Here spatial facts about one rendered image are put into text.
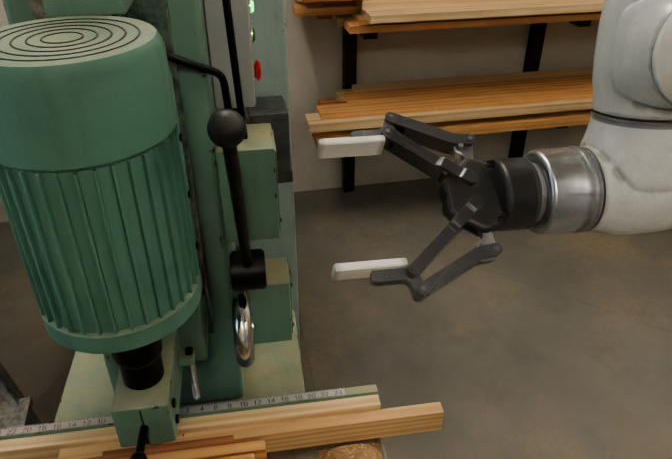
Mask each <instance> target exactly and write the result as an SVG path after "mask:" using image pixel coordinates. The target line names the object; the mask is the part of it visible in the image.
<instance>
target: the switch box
mask: <svg viewBox="0 0 672 459"><path fill-rule="evenodd" d="M230 3H231V11H232V18H233V26H234V34H235V42H236V49H237V57H238V65H239V72H240V80H241V88H242V96H243V103H244V107H254V106H255V105H256V102H257V100H256V87H255V73H254V60H253V47H252V33H251V20H250V6H249V0H230ZM203 7H204V16H205V24H206V33H207V42H208V51H209V60H210V66H211V67H214V68H217V69H219V70H220V71H221V72H222V73H224V74H225V76H226V79H227V81H228V86H229V92H230V99H231V105H232V108H237V106H236V99H235V92H234V84H233V77H232V70H231V62H230V55H229V48H228V40H227V33H226V26H225V19H224V11H223V4H222V0H203ZM211 77H212V86H213V95H214V104H215V108H216V109H224V103H223V97H222V91H221V85H220V82H219V79H218V78H217V77H215V76H213V75H211Z"/></svg>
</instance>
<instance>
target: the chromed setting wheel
mask: <svg viewBox="0 0 672 459"><path fill-rule="evenodd" d="M232 321H233V335H234V346H235V354H236V360H237V362H238V364H239V365H240V366H241V367H243V368H248V367H251V366H252V365H253V364H254V361H255V341H254V338H255V336H254V321H253V313H251V305H250V293H249V292H248V291H240V292H233V295H232Z"/></svg>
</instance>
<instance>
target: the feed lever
mask: <svg viewBox="0 0 672 459"><path fill-rule="evenodd" d="M246 130H247V127H246V123H245V121H244V118H243V117H242V116H241V115H240V114H239V113H238V112H236V111H234V110H231V109H221V110H218V111H216V112H215V113H213V114H212V116H211V117H210V118H209V120H208V123H207V133H208V136H209V138H210V140H211V141H212V142H213V143H214V144H215V145H217V146H219V147H221V148H222V150H223V156H224V162H225V167H226V173H227V179H228V184H229V190H230V196H231V202H232V207H233V213H234V219H235V224H236V230H237V236H238V241H239V247H240V250H237V251H231V253H230V255H229V260H230V276H231V285H232V290H234V292H240V291H250V290H260V289H265V287H267V281H266V268H265V256H264V250H262V248H260V249H250V241H249V234H248V226H247V218H246V211H245V203H244V195H243V188H242V180H241V172H240V165H239V157H238V149H237V145H239V144H240V143H241V142H242V141H243V139H244V138H245V135H246Z"/></svg>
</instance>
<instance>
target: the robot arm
mask: <svg viewBox="0 0 672 459"><path fill-rule="evenodd" d="M592 86H593V101H592V111H591V116H590V120H589V124H588V127H587V130H586V132H585V135H584V137H583V139H582V141H581V144H580V147H577V146H571V147H566V148H553V149H537V150H531V151H529V152H528V153H527V154H526V155H525V156H524V157H518V158H503V159H493V160H489V161H479V160H476V159H474V157H473V149H472V146H473V144H474V142H475V137H474V136H473V135H471V134H457V133H451V132H448V131H445V130H443V129H440V128H437V127H434V126H431V125H428V124H425V123H422V122H419V121H417V120H414V119H411V118H408V117H405V116H402V115H399V114H396V113H393V112H388V113H386V115H385V118H384V122H383V125H382V127H381V128H380V129H376V130H361V131H360V130H358V131H353V132H351V134H350V137H343V138H326V139H319V140H318V145H317V158H318V159H322V158H338V157H354V156H370V155H381V154H382V150H383V149H385V150H387V151H388V152H390V153H392V154H393V155H395V156H397V157H398V158H400V159H402V160H403V161H405V162H407V163H408V164H410V165H412V166H413V167H415V168H416V169H418V170H420V171H421V172H423V173H425V174H426V175H428V176H429V177H430V178H431V180H432V181H433V182H435V183H437V184H438V185H439V189H438V194H439V197H440V199H441V201H442V213H443V217H446V218H447V220H448V221H450V222H449V224H448V225H447V226H446V227H445V228H444V229H443V230H442V231H441V232H440V233H439V234H438V235H437V236H436V238H435V239H434V240H433V241H432V242H431V243H430V244H429V245H428V246H427V247H426V248H425V249H424V250H423V251H422V252H421V254H420V255H419V256H418V257H417V258H416V259H415V260H414V261H413V262H412V263H411V264H409V266H408V267H406V266H407V265H408V262H407V259H406V258H396V259H384V260H372V261H361V262H349V263H337V264H335V265H334V266H333V270H332V274H331V276H332V280H333V281H336V280H347V279H358V278H369V277H370V280H371V285H374V286H386V285H397V284H403V285H406V286H407V287H408V288H409V290H410V292H411V294H412V299H413V300H414V301H416V302H421V301H422V300H424V299H426V298H427V297H429V296H430V295H432V294H433V293H435V292H436V291H438V290H439V289H441V288H442V287H444V286H445V285H447V284H448V283H450V282H452V281H453V280H455V279H456V278H458V277H459V276H461V275H462V274H464V273H465V272H467V271H468V270H470V269H471V268H473V267H474V266H477V265H482V264H487V263H491V262H493V261H494V260H495V259H496V258H497V257H498V256H499V255H500V254H501V253H502V251H503V247H502V246H501V245H500V244H499V243H496V242H495V239H494V237H493V234H492V232H494V231H510V230H523V229H529V230H530V231H531V232H533V233H535V234H538V235H544V234H556V233H568V232H573V233H580V232H584V231H595V232H600V233H604V234H609V235H633V234H645V233H653V232H659V231H665V230H670V229H672V0H605V1H604V4H603V8H602V12H601V17H600V22H599V27H598V32H597V39H596V45H595V53H594V61H593V74H592ZM422 146H424V147H427V148H430V149H433V150H435V151H438V152H441V153H445V154H450V155H453V158H455V159H456V158H459V159H460V160H461V162H460V163H459V164H456V163H455V162H453V161H451V160H450V159H448V158H446V157H439V156H438V155H436V154H434V153H433V152H431V151H429V150H428V149H426V148H424V147H422ZM443 171H445V172H447V174H446V175H445V174H444V173H443ZM462 229H464V230H466V231H468V232H470V233H472V234H474V235H476V236H478V237H480V240H479V241H478V242H477V243H476V244H475V245H474V249H472V250H471V251H469V252H467V253H466V254H464V255H463V256H461V257H460V258H458V259H456V260H455V261H453V262H452V263H450V264H449V265H447V266H446V267H444V268H442V269H441V270H439V271H438V272H436V273H435V274H433V275H432V276H430V277H428V278H427V279H425V280H424V281H423V279H422V277H421V276H420V275H421V274H422V272H423V271H424V270H425V269H426V268H427V267H428V266H429V265H430V264H431V263H432V262H433V260H434V259H435V258H436V257H437V256H438V255H439V254H440V253H441V252H442V251H443V250H444V249H445V247H446V246H447V245H448V244H449V243H450V242H451V241H452V240H453V239H454V238H455V237H456V236H457V235H458V234H459V233H460V232H461V230H462Z"/></svg>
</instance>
